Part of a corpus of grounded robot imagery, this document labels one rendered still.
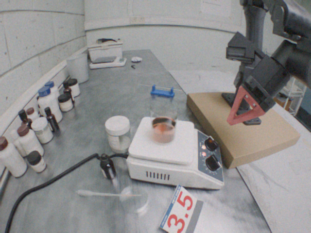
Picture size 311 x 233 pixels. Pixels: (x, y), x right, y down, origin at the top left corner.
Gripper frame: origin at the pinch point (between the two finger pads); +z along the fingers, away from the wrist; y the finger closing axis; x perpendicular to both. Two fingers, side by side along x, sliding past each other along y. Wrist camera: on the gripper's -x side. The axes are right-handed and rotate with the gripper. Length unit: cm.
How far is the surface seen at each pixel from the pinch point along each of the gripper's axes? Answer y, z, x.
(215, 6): -141, -49, -94
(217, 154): -0.2, 8.3, 3.9
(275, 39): -236, -86, -24
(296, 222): 4.0, 0.8, 30.0
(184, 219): 15.0, 13.4, 8.4
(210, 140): 0.4, 7.1, 0.2
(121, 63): -38, 36, -72
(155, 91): -20.0, 21.4, -28.7
